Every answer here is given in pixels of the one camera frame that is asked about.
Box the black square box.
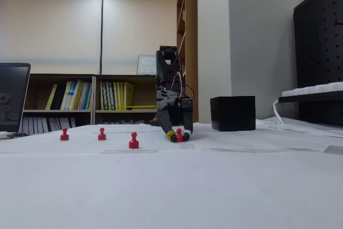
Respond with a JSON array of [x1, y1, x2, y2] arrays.
[[210, 95, 257, 132]]

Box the white framed certificate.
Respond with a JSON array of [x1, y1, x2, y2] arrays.
[[137, 55, 158, 76]]

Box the wide plain yellow binder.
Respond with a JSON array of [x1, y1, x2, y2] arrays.
[[123, 81, 135, 111]]

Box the yellow binder printed spine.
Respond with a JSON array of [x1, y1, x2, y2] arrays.
[[100, 81, 106, 111], [117, 81, 125, 111], [105, 81, 113, 111], [112, 81, 119, 111]]

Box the low brown wooden bookshelf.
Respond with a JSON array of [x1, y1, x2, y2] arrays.
[[23, 73, 95, 135], [93, 74, 161, 125]]

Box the white taped paper cover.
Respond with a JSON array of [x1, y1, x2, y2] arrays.
[[0, 118, 343, 229]]

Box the tall brown wooden bookshelf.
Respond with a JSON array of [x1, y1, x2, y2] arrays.
[[176, 0, 198, 124]]

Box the blue white book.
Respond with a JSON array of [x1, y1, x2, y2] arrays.
[[69, 79, 81, 111]]

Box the black binder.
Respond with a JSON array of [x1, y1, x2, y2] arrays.
[[50, 84, 67, 111]]

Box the thin yellow book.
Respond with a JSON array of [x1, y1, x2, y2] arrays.
[[44, 83, 58, 111]]

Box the grey white binders row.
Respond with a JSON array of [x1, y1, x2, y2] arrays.
[[23, 117, 77, 135]]

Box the black pegboard shelf ledge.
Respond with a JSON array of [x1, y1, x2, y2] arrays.
[[278, 89, 343, 104]]

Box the white power strip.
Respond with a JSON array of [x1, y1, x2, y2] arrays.
[[281, 81, 343, 98]]

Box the black perforated pegboard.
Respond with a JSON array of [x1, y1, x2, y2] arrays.
[[293, 0, 343, 127]]

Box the dark laptop screen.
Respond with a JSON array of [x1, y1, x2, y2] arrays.
[[0, 62, 32, 134]]

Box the white power cable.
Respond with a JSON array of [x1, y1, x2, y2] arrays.
[[272, 99, 285, 124]]

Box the dark vertical wall trim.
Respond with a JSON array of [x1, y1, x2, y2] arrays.
[[99, 0, 105, 75]]

